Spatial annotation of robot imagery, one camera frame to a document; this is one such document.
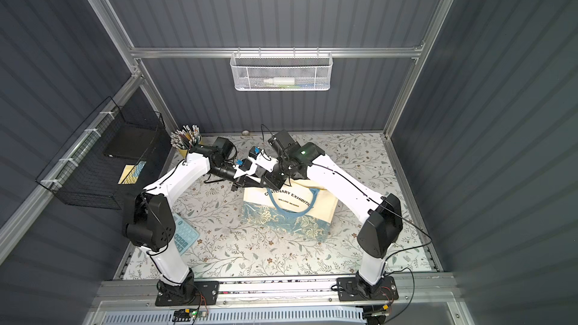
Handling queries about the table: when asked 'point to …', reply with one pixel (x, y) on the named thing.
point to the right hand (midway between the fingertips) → (264, 182)
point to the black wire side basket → (111, 162)
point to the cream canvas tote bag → (300, 211)
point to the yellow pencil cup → (184, 152)
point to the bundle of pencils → (187, 138)
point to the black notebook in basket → (129, 140)
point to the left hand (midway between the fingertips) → (262, 183)
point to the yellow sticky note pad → (130, 173)
